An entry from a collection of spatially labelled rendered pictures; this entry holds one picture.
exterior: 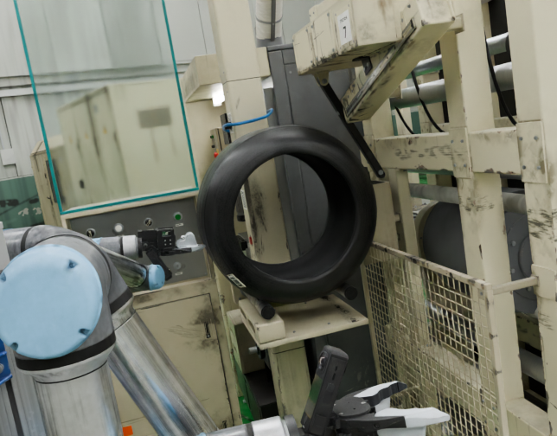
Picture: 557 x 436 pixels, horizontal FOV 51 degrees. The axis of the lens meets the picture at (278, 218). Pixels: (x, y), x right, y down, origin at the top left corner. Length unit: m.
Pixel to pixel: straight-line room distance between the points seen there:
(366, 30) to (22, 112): 9.53
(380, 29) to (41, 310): 1.24
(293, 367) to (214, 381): 0.40
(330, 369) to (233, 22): 1.62
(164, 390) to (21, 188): 9.91
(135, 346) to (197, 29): 11.65
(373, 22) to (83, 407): 1.25
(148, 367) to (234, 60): 1.50
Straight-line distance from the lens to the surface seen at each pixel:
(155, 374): 0.88
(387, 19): 1.70
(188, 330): 2.51
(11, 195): 10.69
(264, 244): 2.21
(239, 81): 2.18
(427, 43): 1.72
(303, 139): 1.83
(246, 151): 1.80
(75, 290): 0.69
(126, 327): 0.86
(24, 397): 1.10
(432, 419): 0.80
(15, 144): 10.82
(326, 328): 1.95
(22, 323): 0.70
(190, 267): 2.50
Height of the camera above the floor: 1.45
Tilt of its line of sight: 8 degrees down
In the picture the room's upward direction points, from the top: 9 degrees counter-clockwise
